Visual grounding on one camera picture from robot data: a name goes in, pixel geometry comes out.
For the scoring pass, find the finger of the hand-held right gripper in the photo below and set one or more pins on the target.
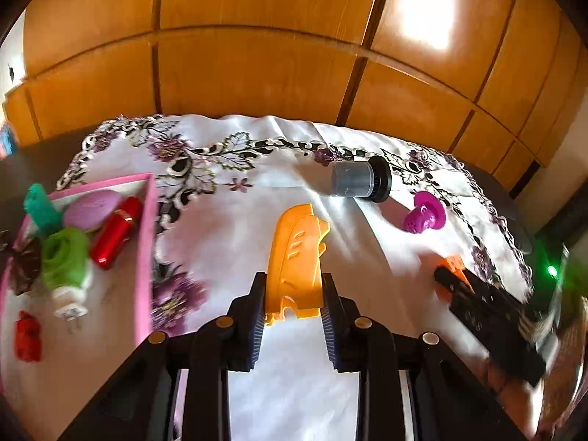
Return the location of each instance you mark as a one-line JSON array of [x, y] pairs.
[[452, 281]]

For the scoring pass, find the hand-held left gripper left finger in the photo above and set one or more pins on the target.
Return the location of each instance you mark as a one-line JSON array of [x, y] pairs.
[[257, 326]]

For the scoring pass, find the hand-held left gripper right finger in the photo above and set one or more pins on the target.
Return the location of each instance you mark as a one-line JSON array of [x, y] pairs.
[[330, 330]]

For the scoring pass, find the small orange plastic piece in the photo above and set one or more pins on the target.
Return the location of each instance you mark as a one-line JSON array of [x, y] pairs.
[[455, 264]]

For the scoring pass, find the magenta plastic strainer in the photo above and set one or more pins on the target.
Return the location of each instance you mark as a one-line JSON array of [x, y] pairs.
[[422, 218]]

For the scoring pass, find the orange plastic cover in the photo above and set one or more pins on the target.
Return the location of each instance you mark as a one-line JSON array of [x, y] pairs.
[[296, 262]]

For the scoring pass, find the pink rimmed white tray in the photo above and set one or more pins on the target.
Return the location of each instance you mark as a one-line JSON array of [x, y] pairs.
[[115, 321]]

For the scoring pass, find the red metallic cylinder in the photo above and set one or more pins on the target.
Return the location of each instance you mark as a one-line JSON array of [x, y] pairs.
[[115, 234]]

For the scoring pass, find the small red plastic toy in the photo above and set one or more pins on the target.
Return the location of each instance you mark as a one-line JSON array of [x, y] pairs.
[[27, 337]]

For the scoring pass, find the dark maroon ribbon bow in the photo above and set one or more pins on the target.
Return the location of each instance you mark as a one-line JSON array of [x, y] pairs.
[[25, 266]]

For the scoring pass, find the person's right hand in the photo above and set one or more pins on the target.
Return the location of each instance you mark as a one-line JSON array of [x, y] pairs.
[[514, 395]]

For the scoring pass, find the grey cylinder with black cap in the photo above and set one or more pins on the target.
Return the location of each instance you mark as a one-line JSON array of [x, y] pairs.
[[351, 179]]

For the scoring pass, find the embroidered white floral tablecloth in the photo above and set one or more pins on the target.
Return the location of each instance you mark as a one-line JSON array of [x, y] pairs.
[[257, 161]]

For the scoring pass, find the purple oval case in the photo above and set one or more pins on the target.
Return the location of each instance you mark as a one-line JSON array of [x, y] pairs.
[[89, 209]]

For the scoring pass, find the teal plastic stand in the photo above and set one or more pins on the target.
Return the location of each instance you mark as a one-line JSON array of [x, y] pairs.
[[41, 211]]

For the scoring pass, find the wooden wardrobe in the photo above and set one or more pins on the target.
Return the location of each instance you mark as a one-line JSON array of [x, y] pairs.
[[252, 69]]

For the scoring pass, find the blue bottle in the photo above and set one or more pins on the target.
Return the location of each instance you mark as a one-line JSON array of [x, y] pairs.
[[7, 140]]

